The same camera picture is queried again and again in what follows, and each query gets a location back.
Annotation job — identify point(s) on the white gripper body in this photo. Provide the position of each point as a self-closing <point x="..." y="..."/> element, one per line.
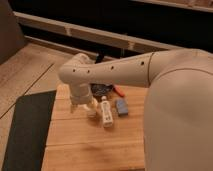
<point x="82" y="100"/>

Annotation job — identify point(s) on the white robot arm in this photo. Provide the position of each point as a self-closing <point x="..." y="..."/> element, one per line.
<point x="178" y="108"/>

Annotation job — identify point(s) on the dark ceramic bowl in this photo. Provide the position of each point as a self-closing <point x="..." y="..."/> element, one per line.
<point x="99" y="90"/>

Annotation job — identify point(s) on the white lidded cup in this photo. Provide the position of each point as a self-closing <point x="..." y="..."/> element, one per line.
<point x="91" y="111"/>

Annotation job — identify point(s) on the orange red object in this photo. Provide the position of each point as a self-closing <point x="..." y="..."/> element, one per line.
<point x="118" y="91"/>

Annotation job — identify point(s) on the white plastic bottle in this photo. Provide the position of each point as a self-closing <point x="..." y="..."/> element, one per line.
<point x="107" y="118"/>

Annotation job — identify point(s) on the blue sponge block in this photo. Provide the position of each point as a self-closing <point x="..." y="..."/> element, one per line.
<point x="121" y="106"/>

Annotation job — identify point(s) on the dark floor mat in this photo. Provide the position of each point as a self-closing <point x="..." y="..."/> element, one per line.
<point x="28" y="133"/>

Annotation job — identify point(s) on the black bracket on rail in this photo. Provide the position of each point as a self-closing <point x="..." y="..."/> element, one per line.
<point x="100" y="57"/>

